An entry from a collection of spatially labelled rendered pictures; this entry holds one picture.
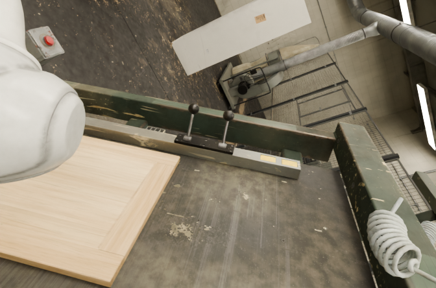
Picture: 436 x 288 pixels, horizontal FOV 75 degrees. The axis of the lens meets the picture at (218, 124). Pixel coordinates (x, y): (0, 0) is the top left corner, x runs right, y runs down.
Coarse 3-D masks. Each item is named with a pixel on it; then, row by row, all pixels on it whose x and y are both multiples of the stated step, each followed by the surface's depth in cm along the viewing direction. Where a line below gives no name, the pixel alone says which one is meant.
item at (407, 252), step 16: (416, 176) 55; (432, 192) 50; (432, 208) 49; (368, 224) 53; (384, 224) 49; (400, 224) 49; (384, 240) 47; (400, 240) 46; (384, 256) 46; (400, 256) 44; (416, 256) 46; (400, 272) 45; (416, 272) 43
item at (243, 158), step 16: (96, 128) 98; (112, 128) 98; (128, 128) 99; (144, 144) 97; (160, 144) 96; (176, 144) 94; (224, 160) 94; (240, 160) 93; (256, 160) 91; (288, 176) 92
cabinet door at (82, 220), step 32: (96, 160) 85; (128, 160) 87; (160, 160) 88; (0, 192) 70; (32, 192) 71; (64, 192) 72; (96, 192) 74; (128, 192) 75; (160, 192) 77; (0, 224) 61; (32, 224) 63; (64, 224) 64; (96, 224) 65; (128, 224) 66; (0, 256) 57; (32, 256) 56; (64, 256) 57; (96, 256) 58
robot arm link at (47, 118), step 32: (0, 0) 28; (0, 32) 26; (0, 64) 23; (32, 64) 28; (0, 96) 22; (32, 96) 23; (64, 96) 25; (0, 128) 22; (32, 128) 23; (64, 128) 25; (0, 160) 22; (32, 160) 24; (64, 160) 27
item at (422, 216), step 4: (424, 212) 118; (428, 212) 117; (432, 212) 116; (416, 216) 119; (420, 216) 118; (424, 216) 117; (428, 216) 117; (432, 216) 116; (420, 220) 118; (424, 220) 117; (428, 220) 116; (432, 220) 116; (360, 236) 128
